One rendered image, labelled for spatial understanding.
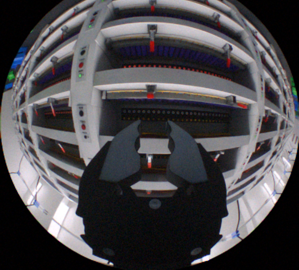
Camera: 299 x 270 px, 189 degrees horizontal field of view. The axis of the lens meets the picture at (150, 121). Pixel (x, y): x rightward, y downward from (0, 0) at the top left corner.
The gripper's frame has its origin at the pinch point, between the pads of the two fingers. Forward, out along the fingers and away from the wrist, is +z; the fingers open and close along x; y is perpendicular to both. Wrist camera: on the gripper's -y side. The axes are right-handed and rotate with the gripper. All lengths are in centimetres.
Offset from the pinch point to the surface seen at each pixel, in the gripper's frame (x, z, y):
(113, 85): -10.4, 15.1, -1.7
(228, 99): 25.0, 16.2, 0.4
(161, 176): 5.1, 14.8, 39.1
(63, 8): -64, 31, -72
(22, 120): -157, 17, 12
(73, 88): -24.8, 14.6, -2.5
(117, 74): -9.3, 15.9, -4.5
